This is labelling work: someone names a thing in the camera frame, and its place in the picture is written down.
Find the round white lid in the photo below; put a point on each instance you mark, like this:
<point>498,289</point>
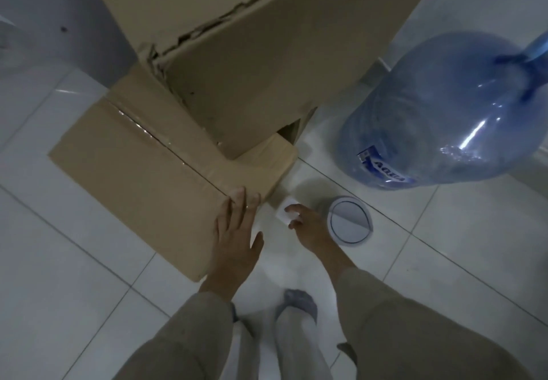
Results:
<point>349,221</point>

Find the blue water gallon jug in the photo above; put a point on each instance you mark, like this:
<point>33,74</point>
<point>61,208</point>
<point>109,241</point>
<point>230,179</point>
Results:
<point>436,114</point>

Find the person's left little finger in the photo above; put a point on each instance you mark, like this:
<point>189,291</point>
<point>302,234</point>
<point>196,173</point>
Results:
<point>221,227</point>

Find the flat taped cardboard box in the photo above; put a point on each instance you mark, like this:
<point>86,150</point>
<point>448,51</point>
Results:
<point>150,165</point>

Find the person's left thumb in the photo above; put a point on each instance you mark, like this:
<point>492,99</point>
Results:
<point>258,245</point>

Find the small white block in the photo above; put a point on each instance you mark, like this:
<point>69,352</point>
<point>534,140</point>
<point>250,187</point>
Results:
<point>282,207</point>

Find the person's left hand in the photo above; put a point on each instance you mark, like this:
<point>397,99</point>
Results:
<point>233,247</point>

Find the tall torn cardboard box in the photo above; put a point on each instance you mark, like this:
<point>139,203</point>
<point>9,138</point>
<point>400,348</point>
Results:
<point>274,50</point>

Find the person's right forearm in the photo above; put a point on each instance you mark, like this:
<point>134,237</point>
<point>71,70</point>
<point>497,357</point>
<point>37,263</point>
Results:
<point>406,332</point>

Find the person's left middle finger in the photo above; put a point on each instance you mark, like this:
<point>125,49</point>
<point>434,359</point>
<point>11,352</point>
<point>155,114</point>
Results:
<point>244,204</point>

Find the person's leg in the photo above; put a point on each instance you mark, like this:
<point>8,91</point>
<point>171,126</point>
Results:
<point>244,349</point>
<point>299,337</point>

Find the person's right thumb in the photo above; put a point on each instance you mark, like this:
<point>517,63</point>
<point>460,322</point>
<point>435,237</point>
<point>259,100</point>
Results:
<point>295,224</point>

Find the person's right hand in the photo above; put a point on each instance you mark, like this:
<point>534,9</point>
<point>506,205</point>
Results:
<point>312,232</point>

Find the person's right leg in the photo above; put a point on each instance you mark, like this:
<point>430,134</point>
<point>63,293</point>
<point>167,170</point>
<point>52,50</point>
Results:
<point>299,337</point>

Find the person's left leg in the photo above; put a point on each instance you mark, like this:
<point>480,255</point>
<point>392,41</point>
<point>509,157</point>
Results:
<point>244,349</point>

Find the person's left forearm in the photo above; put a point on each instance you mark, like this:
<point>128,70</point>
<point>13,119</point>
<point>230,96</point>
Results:
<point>192,332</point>

